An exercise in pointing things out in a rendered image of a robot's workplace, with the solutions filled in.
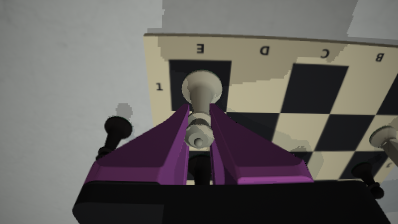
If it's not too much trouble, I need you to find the black and cream chessboard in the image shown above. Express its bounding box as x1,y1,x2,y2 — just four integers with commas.
143,33,398,184

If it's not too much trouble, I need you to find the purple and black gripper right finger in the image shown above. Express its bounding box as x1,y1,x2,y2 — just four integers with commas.
209,103,314,185

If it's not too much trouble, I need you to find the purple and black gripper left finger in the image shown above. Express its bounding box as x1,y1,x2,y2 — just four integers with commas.
83,104,190,185

